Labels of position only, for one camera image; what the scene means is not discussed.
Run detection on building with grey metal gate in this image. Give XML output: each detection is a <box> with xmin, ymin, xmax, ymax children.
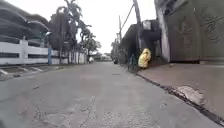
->
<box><xmin>154</xmin><ymin>0</ymin><xmax>224</xmax><ymax>64</ymax></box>

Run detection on grey multi-storey building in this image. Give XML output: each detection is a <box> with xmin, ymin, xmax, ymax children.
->
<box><xmin>0</xmin><ymin>0</ymin><xmax>51</xmax><ymax>48</ymax></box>

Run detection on dirt verge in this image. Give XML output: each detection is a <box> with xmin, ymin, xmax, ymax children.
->
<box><xmin>0</xmin><ymin>63</ymin><xmax>84</xmax><ymax>81</ymax></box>

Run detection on utility pole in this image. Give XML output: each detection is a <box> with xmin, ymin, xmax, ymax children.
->
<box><xmin>132</xmin><ymin>0</ymin><xmax>148</xmax><ymax>51</ymax></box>
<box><xmin>117</xmin><ymin>14</ymin><xmax>123</xmax><ymax>44</ymax></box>

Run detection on row of trees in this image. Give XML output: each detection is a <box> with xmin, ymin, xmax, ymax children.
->
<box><xmin>48</xmin><ymin>0</ymin><xmax>103</xmax><ymax>64</ymax></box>

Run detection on concrete pavement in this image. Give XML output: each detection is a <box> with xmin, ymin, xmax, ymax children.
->
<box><xmin>136</xmin><ymin>62</ymin><xmax>224</xmax><ymax>121</ymax></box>

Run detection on dark low building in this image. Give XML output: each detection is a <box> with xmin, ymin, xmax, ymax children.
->
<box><xmin>118</xmin><ymin>19</ymin><xmax>163</xmax><ymax>66</ymax></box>

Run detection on white wall with blue posts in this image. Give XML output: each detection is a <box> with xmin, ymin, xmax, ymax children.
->
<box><xmin>0</xmin><ymin>39</ymin><xmax>88</xmax><ymax>66</ymax></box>

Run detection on grey concrete road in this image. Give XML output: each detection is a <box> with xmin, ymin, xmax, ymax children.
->
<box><xmin>0</xmin><ymin>61</ymin><xmax>224</xmax><ymax>128</ymax></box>

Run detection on dark drain gutter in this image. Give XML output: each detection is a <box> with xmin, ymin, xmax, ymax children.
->
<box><xmin>134</xmin><ymin>70</ymin><xmax>224</xmax><ymax>127</ymax></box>

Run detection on yellow covered object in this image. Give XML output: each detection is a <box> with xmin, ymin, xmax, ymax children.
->
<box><xmin>137</xmin><ymin>47</ymin><xmax>152</xmax><ymax>70</ymax></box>

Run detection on overhead wires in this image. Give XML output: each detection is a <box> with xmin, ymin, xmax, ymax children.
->
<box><xmin>118</xmin><ymin>3</ymin><xmax>136</xmax><ymax>32</ymax></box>

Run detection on two-wheeled vehicle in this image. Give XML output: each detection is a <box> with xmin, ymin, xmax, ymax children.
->
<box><xmin>127</xmin><ymin>53</ymin><xmax>138</xmax><ymax>72</ymax></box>

